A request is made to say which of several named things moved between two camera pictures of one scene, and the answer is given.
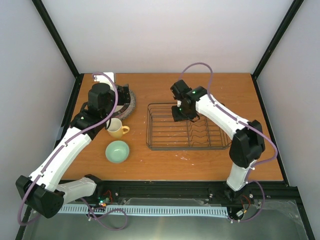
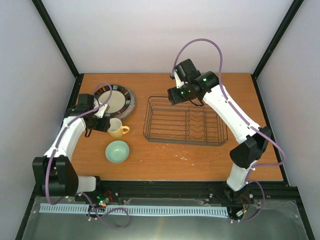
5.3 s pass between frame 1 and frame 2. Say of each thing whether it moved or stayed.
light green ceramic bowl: stayed
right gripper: moved
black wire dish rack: moved
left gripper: moved
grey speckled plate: stayed
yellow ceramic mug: stayed
